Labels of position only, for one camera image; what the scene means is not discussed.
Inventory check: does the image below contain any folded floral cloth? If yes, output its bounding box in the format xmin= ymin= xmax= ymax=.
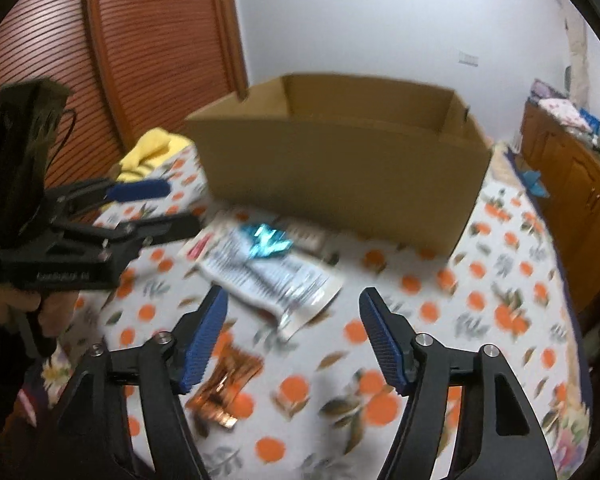
xmin=538 ymin=98 xmax=592 ymax=133

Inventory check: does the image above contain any blue cloth on bed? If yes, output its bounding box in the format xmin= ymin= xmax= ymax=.
xmin=520 ymin=170 xmax=550 ymax=198

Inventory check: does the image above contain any wall switch plate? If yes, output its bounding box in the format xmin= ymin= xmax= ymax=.
xmin=458 ymin=51 xmax=479 ymax=67

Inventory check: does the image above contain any yellow plush toy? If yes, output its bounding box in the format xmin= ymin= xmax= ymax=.
xmin=108 ymin=128 xmax=193 ymax=182

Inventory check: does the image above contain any floral curtain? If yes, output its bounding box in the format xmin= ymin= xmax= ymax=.
xmin=562 ymin=1 xmax=590 ymax=107

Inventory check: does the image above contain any blue foil candy wrapper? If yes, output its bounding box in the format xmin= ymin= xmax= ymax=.
xmin=240 ymin=223 xmax=294 ymax=259

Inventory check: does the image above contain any floral bed quilt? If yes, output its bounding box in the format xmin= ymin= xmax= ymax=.
xmin=482 ymin=142 xmax=593 ymax=479

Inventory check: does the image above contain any left hand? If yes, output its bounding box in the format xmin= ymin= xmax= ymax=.
xmin=0 ymin=285 xmax=79 ymax=338

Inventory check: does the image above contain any cardboard box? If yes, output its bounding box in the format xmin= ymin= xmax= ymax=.
xmin=185 ymin=73 xmax=491 ymax=256

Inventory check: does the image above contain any wooden louvered wardrobe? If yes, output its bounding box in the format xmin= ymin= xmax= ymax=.
xmin=0 ymin=0 xmax=248 ymax=183

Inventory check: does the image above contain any copper foil snack bar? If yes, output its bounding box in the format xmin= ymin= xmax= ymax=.
xmin=186 ymin=344 xmax=264 ymax=438

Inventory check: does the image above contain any orange print tablecloth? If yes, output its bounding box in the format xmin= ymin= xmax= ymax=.
xmin=40 ymin=144 xmax=589 ymax=480

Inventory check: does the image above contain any white printed snack packet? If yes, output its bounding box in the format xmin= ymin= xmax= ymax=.
xmin=182 ymin=220 xmax=344 ymax=341

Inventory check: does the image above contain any wooden sideboard cabinet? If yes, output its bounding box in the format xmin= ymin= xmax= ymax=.
xmin=520 ymin=102 xmax=600 ymax=313

